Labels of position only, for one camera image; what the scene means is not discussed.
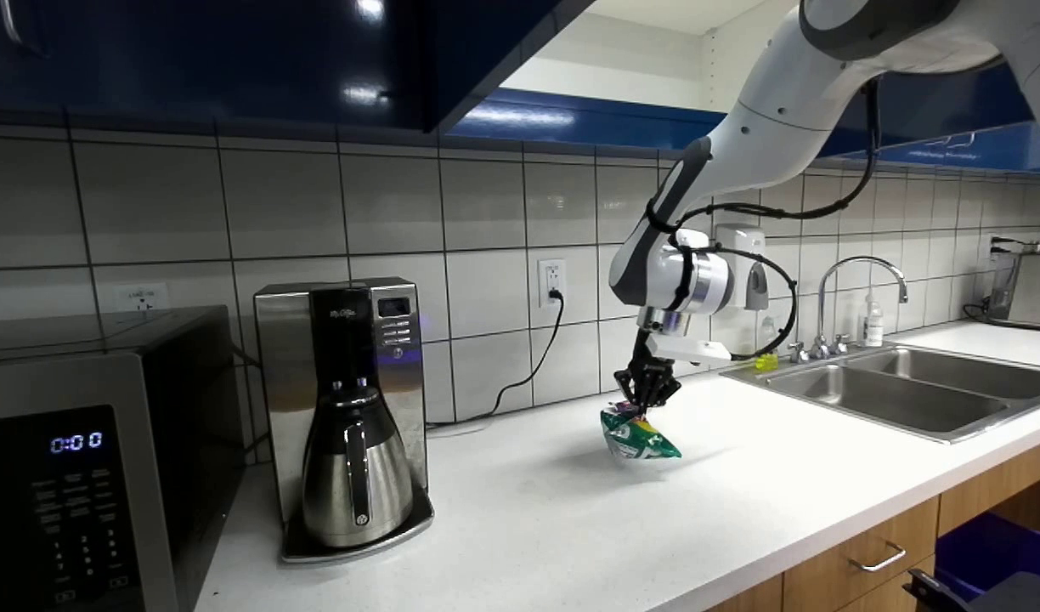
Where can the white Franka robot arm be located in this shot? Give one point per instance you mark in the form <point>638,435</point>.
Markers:
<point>792,104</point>

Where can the yellow dish soap bottle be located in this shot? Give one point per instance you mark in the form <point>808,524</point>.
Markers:
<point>765,360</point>

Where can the wooden base cabinet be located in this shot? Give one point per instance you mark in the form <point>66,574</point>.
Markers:
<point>880,544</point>

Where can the black coffee maker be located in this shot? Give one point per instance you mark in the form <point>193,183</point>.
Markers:
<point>373,328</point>

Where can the small white bottle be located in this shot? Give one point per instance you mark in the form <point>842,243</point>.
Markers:
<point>874,328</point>

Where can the green snack packet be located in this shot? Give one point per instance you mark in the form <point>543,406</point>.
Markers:
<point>639,439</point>

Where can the white blue wall cabinet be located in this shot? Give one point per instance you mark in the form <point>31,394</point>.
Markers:
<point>658,70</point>

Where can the blue plastic bin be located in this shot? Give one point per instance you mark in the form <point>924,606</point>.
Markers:
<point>996,547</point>

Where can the chrome gooseneck faucet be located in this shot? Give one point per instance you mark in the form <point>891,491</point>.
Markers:
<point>854,274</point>

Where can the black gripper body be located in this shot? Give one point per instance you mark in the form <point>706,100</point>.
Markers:
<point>655,360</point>

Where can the stainless steel sink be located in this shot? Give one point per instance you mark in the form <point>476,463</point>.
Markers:
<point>917,392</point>

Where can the black steel microwave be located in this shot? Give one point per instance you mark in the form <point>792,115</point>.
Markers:
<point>99,478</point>

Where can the white wall soap dispenser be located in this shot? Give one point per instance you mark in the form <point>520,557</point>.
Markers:
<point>752,274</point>

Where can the blue cabinet door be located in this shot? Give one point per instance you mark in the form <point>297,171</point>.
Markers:
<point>227,56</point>

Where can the stainless steel carafe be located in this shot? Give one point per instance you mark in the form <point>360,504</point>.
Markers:
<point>356,478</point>

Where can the white wall outlet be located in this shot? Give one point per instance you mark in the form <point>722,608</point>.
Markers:
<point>143,300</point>
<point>553,282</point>

